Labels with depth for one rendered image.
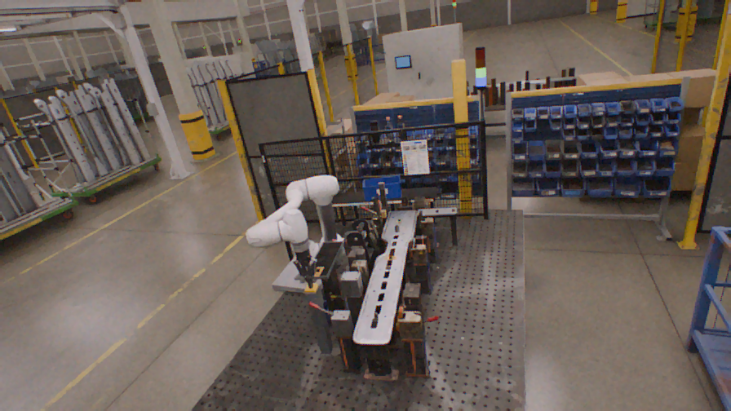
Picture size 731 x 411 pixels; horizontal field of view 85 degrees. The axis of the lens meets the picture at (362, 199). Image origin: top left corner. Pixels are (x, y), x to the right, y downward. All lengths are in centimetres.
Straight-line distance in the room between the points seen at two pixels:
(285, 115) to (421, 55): 486
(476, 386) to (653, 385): 145
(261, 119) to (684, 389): 442
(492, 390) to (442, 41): 755
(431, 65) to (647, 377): 706
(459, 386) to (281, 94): 354
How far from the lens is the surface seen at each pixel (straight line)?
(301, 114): 463
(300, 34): 671
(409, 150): 328
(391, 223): 294
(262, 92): 483
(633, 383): 332
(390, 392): 219
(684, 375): 348
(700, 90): 534
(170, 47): 976
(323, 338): 234
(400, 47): 909
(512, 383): 222
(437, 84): 903
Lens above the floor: 238
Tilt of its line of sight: 24 degrees down
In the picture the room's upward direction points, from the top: 10 degrees counter-clockwise
